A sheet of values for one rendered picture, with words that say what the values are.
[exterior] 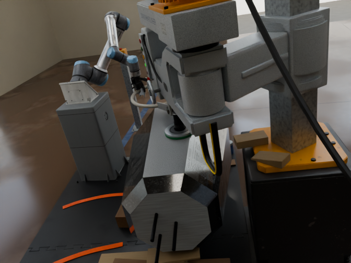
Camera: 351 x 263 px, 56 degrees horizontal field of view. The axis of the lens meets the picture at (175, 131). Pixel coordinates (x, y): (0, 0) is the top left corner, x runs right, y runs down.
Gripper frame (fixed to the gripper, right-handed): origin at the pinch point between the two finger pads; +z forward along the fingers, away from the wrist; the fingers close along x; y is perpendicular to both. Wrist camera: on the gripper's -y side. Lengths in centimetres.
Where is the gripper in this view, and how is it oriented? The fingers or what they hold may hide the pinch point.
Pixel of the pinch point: (142, 95)
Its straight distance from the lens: 302.0
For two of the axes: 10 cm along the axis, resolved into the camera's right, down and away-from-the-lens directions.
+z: 1.6, 8.5, 5.0
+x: 7.1, 2.5, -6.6
